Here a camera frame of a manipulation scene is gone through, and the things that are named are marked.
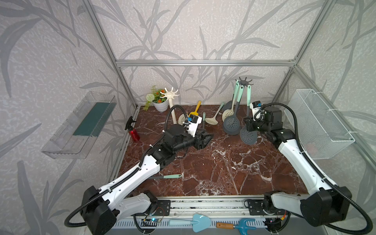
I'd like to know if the small cream skimmer green handle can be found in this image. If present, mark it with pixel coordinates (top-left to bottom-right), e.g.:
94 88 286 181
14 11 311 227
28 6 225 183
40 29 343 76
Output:
205 102 224 125

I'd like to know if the red spray bottle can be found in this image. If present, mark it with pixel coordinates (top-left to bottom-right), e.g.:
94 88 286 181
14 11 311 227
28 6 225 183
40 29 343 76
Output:
125 116 140 142

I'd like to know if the white wire mesh basket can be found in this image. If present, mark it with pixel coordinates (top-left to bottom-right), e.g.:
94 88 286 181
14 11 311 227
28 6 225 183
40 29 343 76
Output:
287 89 355 160

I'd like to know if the cream skimmer leaning on rack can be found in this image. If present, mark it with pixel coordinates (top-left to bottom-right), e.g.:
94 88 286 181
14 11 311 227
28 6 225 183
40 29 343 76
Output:
178 114 186 125

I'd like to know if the yellow toy shovel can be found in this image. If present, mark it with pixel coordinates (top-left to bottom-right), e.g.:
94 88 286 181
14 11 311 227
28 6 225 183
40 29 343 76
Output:
190 101 201 116

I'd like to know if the large cream skimmer green handle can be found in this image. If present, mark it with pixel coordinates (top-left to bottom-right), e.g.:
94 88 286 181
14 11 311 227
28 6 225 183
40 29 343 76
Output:
222 80 240 122

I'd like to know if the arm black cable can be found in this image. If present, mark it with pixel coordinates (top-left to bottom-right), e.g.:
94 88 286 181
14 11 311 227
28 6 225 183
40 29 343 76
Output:
254 102 374 235
64 105 189 228

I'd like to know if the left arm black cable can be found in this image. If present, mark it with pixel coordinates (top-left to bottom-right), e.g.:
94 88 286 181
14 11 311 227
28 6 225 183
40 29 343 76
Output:
64 105 189 228

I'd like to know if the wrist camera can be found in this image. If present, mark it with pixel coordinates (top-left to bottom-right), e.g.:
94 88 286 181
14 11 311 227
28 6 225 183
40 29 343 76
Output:
184 115 202 137
250 101 262 120

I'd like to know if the blue garden fork wooden handle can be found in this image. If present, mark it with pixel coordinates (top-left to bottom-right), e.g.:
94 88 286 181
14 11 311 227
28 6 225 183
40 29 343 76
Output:
216 218 256 235

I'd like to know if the light blue garden trowel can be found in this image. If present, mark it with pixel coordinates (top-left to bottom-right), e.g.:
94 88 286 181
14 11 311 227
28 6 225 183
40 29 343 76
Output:
168 213 212 233

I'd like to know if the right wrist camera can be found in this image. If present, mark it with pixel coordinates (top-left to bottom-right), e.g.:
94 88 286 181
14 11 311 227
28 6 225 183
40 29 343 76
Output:
250 101 262 120

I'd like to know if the grey skimmer green handle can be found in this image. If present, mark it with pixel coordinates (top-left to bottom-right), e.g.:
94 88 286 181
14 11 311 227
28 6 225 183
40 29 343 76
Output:
223 85 244 135
220 79 239 114

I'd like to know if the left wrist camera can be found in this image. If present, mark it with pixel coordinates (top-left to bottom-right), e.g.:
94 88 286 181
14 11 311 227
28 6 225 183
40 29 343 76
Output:
184 115 202 137

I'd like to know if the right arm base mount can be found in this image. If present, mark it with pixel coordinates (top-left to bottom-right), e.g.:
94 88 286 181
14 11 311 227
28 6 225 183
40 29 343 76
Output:
244 199 286 217

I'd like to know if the cream utensil rack stand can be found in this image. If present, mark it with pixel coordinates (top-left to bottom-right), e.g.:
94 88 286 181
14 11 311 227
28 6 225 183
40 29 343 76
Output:
160 88 179 124

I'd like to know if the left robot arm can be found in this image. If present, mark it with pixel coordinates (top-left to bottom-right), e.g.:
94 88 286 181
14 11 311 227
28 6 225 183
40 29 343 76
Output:
79 124 214 235

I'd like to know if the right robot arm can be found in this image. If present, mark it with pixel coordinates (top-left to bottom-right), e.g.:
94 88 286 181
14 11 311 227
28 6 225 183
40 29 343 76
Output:
245 104 350 227

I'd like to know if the dark grey utensil rack stand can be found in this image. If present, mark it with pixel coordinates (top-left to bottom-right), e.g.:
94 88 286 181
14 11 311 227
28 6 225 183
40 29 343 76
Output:
222 76 255 136

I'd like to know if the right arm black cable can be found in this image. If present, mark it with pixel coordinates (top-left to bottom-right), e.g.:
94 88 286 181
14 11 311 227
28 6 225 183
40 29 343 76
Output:
254 102 374 235

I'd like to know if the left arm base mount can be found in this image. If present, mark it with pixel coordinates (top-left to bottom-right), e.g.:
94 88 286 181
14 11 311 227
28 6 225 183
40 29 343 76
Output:
144 200 171 216

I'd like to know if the clear plastic wall shelf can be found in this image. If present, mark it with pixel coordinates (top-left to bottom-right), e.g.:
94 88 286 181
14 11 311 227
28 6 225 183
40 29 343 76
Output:
41 92 117 160

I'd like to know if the potted artificial plant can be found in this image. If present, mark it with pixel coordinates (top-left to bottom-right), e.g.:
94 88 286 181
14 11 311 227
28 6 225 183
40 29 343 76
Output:
143 85 168 112

